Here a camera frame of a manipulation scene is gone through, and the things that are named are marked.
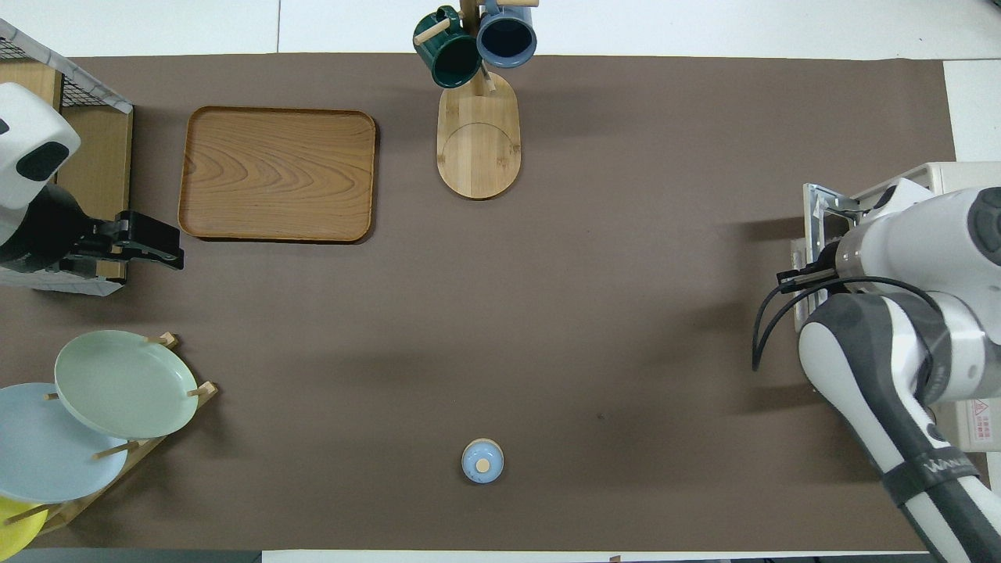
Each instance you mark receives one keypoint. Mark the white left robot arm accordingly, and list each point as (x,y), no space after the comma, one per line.
(31,125)

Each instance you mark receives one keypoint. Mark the small blue lidded jar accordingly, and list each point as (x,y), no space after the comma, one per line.
(482,461)

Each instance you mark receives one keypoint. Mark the toaster oven glass door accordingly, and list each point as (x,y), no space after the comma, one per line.
(817,211)

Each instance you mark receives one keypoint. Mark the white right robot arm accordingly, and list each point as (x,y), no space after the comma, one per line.
(923,242)

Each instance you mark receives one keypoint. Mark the rectangular wooden tray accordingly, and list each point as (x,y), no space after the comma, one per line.
(274,172)

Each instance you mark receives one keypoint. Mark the cream toaster oven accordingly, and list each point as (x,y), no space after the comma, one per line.
(962,176)

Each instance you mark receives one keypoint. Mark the wooden plate rack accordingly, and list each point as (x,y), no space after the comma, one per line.
(148,450)

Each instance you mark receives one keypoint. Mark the large light blue plate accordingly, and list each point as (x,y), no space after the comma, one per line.
(47,453)

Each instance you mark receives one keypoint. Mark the wooden mug tree stand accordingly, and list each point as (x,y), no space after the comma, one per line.
(477,148)

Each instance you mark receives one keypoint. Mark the brown table mat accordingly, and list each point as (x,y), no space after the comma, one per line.
(547,313)

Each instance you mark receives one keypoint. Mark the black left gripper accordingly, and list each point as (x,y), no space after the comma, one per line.
(102,246)

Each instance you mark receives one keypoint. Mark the dark green mug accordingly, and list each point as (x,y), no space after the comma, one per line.
(453,59)

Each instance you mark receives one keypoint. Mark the blue mug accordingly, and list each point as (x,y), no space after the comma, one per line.
(507,39)

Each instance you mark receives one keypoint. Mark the yellow plate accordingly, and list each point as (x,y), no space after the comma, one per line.
(16,532)

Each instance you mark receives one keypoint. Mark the light green plate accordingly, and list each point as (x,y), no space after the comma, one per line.
(125,383)

